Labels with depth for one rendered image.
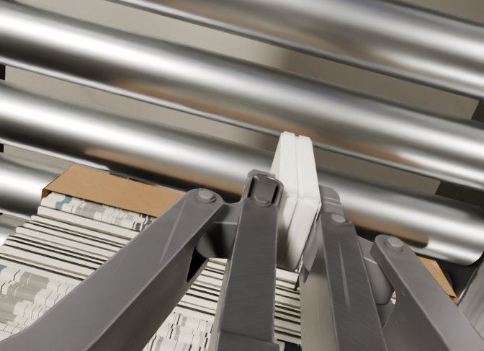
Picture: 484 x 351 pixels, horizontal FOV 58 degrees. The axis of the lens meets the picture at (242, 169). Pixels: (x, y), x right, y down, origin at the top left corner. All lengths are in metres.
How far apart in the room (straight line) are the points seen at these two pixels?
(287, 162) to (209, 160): 0.16
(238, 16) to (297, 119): 0.08
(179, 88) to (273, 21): 0.08
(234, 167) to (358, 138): 0.09
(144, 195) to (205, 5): 0.14
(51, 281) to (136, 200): 0.09
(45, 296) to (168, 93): 0.16
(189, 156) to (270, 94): 0.08
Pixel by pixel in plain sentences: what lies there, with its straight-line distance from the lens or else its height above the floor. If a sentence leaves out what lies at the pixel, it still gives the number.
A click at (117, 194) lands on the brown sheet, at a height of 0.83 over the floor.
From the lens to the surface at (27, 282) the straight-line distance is 0.25.
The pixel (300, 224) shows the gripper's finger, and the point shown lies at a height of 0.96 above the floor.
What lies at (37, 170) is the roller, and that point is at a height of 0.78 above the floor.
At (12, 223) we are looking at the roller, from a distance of 0.45.
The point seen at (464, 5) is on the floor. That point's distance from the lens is 1.17.
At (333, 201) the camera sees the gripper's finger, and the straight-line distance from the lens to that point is 0.17.
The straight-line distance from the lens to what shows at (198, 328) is 0.24.
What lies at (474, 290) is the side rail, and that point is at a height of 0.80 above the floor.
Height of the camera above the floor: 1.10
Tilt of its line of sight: 66 degrees down
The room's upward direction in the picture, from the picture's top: 166 degrees counter-clockwise
